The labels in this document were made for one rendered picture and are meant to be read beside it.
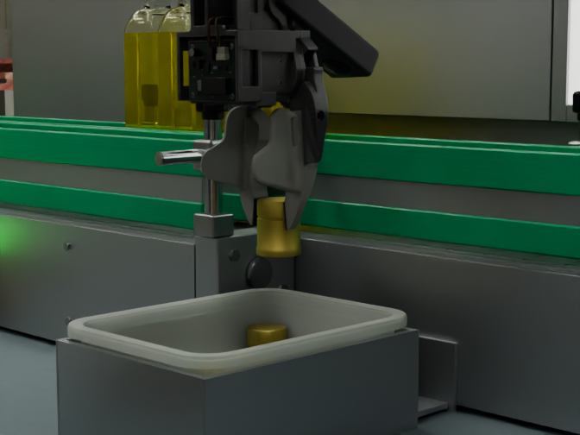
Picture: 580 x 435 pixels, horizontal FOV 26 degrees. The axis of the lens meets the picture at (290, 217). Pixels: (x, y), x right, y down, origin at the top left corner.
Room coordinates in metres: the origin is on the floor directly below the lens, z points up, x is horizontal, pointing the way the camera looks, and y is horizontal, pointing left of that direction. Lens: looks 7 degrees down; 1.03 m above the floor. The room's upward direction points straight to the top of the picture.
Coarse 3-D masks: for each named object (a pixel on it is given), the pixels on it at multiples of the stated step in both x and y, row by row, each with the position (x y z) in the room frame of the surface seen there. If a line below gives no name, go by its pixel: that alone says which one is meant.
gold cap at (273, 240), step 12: (264, 204) 0.97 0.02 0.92; (276, 204) 0.96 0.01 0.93; (264, 216) 0.97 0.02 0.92; (276, 216) 0.96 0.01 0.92; (264, 228) 0.97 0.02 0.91; (276, 228) 0.96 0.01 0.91; (264, 240) 0.97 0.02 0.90; (276, 240) 0.96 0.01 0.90; (288, 240) 0.96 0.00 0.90; (264, 252) 0.97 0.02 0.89; (276, 252) 0.96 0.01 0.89; (288, 252) 0.96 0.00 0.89; (300, 252) 0.98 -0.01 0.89
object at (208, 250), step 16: (208, 240) 1.07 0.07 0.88; (224, 240) 1.07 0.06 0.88; (240, 240) 1.08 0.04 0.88; (256, 240) 1.10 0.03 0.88; (208, 256) 1.07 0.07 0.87; (224, 256) 1.07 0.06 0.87; (240, 256) 1.08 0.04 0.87; (256, 256) 1.10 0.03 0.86; (208, 272) 1.07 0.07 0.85; (224, 272) 1.07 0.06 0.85; (240, 272) 1.08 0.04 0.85; (256, 272) 1.09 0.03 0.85; (272, 272) 1.10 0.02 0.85; (288, 272) 1.12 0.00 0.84; (208, 288) 1.07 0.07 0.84; (224, 288) 1.07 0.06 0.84; (240, 288) 1.08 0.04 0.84; (288, 288) 1.12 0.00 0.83
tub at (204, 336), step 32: (256, 288) 1.06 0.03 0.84; (96, 320) 0.94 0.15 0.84; (128, 320) 0.96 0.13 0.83; (160, 320) 0.98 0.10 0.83; (192, 320) 1.00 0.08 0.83; (224, 320) 1.03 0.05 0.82; (256, 320) 1.05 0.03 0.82; (288, 320) 1.04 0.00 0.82; (320, 320) 1.02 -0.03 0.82; (352, 320) 0.99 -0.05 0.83; (384, 320) 0.93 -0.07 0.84; (128, 352) 0.86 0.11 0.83; (160, 352) 0.83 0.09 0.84; (192, 352) 1.00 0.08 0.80; (224, 352) 0.82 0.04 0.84; (256, 352) 0.83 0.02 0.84; (288, 352) 0.85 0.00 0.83
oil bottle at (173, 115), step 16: (176, 16) 1.30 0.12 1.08; (160, 32) 1.32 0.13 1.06; (176, 32) 1.30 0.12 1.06; (160, 48) 1.32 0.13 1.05; (176, 48) 1.30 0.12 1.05; (160, 64) 1.32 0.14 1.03; (176, 64) 1.30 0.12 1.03; (160, 80) 1.32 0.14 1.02; (176, 80) 1.30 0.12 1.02; (160, 96) 1.32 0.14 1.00; (176, 96) 1.30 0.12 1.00; (160, 112) 1.32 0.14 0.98; (176, 112) 1.30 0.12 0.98; (192, 112) 1.29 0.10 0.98; (160, 128) 1.32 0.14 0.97; (176, 128) 1.30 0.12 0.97; (192, 128) 1.29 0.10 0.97
